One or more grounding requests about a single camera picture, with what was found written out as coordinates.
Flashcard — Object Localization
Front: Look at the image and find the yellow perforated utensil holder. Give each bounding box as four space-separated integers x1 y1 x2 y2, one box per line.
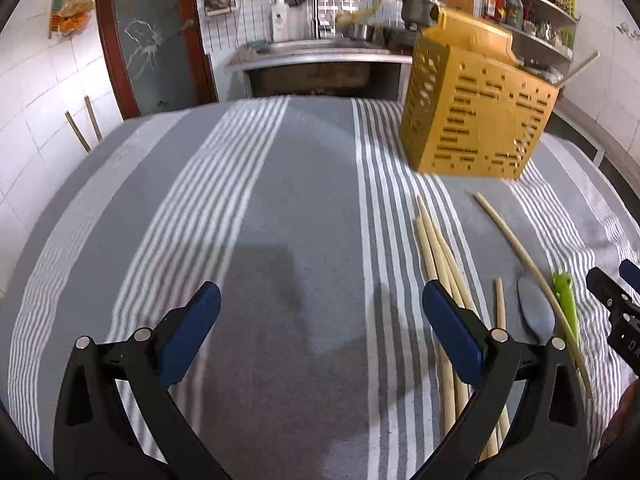
400 6 560 181

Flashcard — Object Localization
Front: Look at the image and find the brown kitchen countertop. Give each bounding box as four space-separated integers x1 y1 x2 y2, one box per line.
225 40 416 69

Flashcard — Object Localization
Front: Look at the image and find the person's right forearm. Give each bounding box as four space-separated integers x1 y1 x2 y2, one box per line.
597 377 640 463

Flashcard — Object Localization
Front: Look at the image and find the grey spoon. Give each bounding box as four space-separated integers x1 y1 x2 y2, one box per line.
516 276 556 346

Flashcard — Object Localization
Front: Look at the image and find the white wire grid panel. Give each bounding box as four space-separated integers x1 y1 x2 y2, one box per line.
192 0 421 47

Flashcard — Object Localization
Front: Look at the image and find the white corner shelf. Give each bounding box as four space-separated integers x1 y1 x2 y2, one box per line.
480 0 581 66

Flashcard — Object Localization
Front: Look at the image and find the steel cooking pot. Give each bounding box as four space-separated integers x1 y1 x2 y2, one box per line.
395 0 441 29

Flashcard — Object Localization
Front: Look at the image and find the hanging plastic bag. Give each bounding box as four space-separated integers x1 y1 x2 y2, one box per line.
47 0 96 40

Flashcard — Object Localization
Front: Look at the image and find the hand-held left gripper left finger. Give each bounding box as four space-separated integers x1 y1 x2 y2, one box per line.
52 281 231 480

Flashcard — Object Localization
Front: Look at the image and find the wooden stick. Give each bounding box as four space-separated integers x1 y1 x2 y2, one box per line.
83 95 103 142
64 111 93 153

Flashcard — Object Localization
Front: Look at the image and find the curved wooden chopstick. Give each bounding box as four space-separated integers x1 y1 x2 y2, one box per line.
474 191 592 400

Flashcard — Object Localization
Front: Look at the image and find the white soap bottle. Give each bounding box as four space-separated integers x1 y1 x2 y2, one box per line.
270 0 291 43

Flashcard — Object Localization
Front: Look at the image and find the green plastic utensil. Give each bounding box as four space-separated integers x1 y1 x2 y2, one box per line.
551 271 581 356

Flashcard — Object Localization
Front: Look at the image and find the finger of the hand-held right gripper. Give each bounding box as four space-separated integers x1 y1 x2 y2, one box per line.
618 258 640 288
586 266 640 318

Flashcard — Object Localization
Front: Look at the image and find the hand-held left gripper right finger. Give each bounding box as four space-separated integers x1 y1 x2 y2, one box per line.
422 280 591 480

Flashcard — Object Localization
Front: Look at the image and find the brown framed glass door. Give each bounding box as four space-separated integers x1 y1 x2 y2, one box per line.
94 0 218 121

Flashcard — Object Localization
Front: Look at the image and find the grey white striped tablecloth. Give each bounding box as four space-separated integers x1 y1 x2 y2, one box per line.
7 95 640 480

